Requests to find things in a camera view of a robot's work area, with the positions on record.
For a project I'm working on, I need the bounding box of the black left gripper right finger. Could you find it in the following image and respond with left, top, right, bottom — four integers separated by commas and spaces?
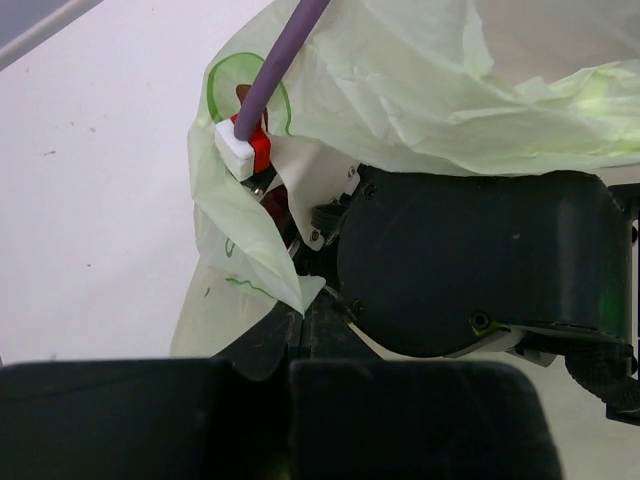
289, 312, 563, 479

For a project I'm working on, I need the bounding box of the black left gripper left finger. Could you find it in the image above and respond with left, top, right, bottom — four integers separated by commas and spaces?
1, 304, 304, 479

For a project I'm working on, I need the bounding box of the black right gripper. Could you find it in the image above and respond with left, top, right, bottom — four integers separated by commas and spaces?
294, 167, 639, 423

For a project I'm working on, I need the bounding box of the green printed plastic bag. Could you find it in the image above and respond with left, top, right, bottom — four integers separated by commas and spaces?
170, 1, 639, 357

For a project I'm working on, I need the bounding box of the aluminium table frame rail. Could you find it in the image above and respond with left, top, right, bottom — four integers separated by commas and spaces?
0, 0, 101, 70

